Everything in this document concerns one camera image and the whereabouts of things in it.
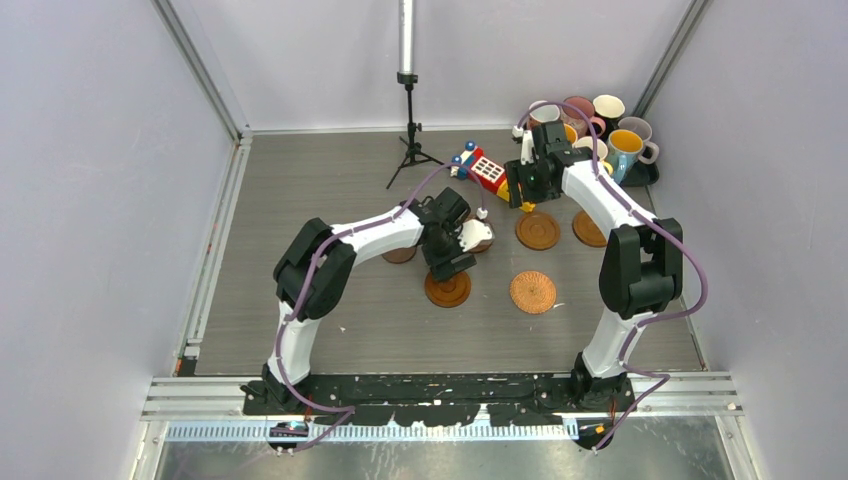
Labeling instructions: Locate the pink mug white inside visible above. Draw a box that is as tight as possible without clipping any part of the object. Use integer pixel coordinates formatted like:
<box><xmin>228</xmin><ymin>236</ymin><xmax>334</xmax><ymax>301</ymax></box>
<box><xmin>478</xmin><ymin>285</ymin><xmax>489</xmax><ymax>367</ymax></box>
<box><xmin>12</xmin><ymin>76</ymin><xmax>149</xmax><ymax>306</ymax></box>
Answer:
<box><xmin>526</xmin><ymin>100</ymin><xmax>561</xmax><ymax>130</ymax></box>

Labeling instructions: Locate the dark wooden coaster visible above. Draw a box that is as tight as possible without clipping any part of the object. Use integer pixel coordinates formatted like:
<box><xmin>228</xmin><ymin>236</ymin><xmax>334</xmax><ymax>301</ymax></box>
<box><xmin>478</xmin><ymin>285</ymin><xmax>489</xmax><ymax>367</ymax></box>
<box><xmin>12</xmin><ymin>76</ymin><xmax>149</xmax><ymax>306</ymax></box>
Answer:
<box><xmin>382</xmin><ymin>247</ymin><xmax>418</xmax><ymax>264</ymax></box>

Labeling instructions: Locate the black mug white inside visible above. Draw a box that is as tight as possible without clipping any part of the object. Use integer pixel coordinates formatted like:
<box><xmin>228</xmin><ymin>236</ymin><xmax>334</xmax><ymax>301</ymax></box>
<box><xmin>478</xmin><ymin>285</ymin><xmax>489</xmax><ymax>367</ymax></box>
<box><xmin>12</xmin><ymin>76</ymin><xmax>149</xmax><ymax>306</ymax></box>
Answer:
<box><xmin>591</xmin><ymin>94</ymin><xmax>626</xmax><ymax>138</ymax></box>

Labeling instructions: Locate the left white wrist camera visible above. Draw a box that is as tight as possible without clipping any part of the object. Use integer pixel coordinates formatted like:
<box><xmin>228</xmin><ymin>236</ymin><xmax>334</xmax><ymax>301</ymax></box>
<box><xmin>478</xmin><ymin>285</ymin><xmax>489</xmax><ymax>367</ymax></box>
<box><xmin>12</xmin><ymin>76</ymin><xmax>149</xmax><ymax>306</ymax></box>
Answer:
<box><xmin>459</xmin><ymin>208</ymin><xmax>491</xmax><ymax>253</ymax></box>

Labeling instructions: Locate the yellow mug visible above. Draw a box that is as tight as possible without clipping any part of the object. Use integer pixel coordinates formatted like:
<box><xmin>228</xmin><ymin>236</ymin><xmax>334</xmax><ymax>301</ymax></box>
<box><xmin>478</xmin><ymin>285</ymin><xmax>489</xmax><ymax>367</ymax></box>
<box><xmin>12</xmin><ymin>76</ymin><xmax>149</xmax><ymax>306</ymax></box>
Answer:
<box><xmin>574</xmin><ymin>136</ymin><xmax>614</xmax><ymax>175</ymax></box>

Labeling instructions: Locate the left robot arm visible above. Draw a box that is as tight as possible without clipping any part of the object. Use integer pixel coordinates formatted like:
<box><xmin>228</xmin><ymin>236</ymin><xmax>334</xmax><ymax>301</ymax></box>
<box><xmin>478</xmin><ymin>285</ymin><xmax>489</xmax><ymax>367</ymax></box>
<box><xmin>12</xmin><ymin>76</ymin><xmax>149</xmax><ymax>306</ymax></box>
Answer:
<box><xmin>262</xmin><ymin>188</ymin><xmax>494</xmax><ymax>414</ymax></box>

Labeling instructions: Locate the toy block house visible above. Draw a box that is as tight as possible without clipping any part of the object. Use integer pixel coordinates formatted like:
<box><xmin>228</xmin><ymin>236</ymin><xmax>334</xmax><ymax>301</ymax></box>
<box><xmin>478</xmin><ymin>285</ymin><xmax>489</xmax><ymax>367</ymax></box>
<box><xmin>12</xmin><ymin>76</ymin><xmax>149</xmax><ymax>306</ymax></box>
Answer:
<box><xmin>450</xmin><ymin>141</ymin><xmax>511</xmax><ymax>202</ymax></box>

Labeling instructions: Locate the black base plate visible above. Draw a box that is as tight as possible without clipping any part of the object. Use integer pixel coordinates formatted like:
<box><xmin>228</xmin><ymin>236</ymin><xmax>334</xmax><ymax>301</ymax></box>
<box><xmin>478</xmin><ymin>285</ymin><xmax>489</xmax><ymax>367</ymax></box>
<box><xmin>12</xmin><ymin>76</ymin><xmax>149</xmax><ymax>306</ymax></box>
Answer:
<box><xmin>240</xmin><ymin>373</ymin><xmax>634</xmax><ymax>427</ymax></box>

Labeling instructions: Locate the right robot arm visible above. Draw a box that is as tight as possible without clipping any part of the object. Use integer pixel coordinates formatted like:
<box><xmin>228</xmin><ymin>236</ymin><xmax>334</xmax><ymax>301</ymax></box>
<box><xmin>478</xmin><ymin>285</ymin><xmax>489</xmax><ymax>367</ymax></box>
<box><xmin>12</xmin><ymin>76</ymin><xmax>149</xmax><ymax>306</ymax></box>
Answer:
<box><xmin>505</xmin><ymin>121</ymin><xmax>683</xmax><ymax>411</ymax></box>

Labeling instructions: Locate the grey mug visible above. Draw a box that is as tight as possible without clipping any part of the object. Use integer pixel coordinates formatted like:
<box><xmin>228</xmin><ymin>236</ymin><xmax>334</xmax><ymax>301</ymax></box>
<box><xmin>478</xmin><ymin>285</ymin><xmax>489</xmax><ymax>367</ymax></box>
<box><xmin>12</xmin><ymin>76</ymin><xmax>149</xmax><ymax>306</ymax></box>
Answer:
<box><xmin>618</xmin><ymin>116</ymin><xmax>653</xmax><ymax>141</ymax></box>

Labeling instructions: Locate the black tripod with pole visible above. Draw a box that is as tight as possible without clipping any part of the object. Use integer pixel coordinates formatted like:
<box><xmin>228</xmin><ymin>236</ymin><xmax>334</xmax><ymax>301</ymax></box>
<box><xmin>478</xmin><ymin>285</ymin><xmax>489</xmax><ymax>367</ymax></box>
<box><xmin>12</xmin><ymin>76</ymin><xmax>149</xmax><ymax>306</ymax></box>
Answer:
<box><xmin>386</xmin><ymin>0</ymin><xmax>443</xmax><ymax>190</ymax></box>

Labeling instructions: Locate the patterned mug orange inside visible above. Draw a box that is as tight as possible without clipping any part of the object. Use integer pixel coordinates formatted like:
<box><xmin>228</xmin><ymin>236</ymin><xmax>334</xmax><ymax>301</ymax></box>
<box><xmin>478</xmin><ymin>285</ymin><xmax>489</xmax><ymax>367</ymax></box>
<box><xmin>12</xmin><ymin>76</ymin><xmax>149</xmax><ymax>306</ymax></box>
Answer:
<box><xmin>563</xmin><ymin>124</ymin><xmax>578</xmax><ymax>144</ymax></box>

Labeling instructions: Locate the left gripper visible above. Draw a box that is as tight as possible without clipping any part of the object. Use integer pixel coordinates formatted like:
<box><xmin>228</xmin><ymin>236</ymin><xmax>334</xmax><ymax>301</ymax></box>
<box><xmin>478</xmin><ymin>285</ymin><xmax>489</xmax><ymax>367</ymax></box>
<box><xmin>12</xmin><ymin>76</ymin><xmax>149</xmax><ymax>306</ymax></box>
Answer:
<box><xmin>422</xmin><ymin>223</ymin><xmax>476</xmax><ymax>282</ymax></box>

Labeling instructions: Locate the black tray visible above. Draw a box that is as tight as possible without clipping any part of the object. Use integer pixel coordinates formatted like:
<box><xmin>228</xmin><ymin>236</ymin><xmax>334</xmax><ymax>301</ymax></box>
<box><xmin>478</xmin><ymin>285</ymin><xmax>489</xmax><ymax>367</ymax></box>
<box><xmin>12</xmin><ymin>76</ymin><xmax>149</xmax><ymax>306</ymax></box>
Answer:
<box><xmin>521</xmin><ymin>123</ymin><xmax>661</xmax><ymax>189</ymax></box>

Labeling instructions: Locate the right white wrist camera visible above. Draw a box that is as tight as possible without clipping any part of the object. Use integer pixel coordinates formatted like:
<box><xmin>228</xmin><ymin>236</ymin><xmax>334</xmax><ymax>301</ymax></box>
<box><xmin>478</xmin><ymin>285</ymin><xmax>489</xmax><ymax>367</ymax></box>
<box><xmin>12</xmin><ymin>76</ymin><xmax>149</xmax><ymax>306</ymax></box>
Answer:
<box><xmin>512</xmin><ymin>126</ymin><xmax>534</xmax><ymax>165</ymax></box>

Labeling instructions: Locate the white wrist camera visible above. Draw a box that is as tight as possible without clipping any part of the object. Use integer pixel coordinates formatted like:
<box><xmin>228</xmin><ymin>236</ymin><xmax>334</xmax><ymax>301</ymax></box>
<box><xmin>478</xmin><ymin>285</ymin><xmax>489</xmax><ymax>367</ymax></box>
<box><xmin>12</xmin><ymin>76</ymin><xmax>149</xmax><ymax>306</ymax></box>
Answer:
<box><xmin>512</xmin><ymin>126</ymin><xmax>534</xmax><ymax>165</ymax></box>
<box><xmin>459</xmin><ymin>208</ymin><xmax>491</xmax><ymax>253</ymax></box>

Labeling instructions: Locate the blue mug orange inside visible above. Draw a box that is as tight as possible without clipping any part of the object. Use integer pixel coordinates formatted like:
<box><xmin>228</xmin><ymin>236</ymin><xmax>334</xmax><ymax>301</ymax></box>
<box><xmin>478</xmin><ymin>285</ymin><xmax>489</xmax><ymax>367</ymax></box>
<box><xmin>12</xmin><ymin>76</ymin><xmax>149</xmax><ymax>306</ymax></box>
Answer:
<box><xmin>606</xmin><ymin>129</ymin><xmax>660</xmax><ymax>184</ymax></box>

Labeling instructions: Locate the woven coaster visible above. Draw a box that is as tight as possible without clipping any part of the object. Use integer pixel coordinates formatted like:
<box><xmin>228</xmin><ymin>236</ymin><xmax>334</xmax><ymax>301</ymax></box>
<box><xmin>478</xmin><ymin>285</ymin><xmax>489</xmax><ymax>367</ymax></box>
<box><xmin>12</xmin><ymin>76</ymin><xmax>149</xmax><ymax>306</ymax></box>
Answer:
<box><xmin>509</xmin><ymin>271</ymin><xmax>557</xmax><ymax>315</ymax></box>

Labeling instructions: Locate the ridged wooden coaster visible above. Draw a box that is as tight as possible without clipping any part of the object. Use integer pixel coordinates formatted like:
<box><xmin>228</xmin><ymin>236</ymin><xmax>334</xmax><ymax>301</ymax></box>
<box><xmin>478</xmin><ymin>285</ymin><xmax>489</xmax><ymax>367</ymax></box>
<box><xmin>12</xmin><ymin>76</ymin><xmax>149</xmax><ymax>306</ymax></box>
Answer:
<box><xmin>470</xmin><ymin>220</ymin><xmax>495</xmax><ymax>254</ymax></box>
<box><xmin>424</xmin><ymin>272</ymin><xmax>472</xmax><ymax>308</ymax></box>
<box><xmin>515</xmin><ymin>211</ymin><xmax>561</xmax><ymax>251</ymax></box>
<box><xmin>572</xmin><ymin>210</ymin><xmax>607</xmax><ymax>248</ymax></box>

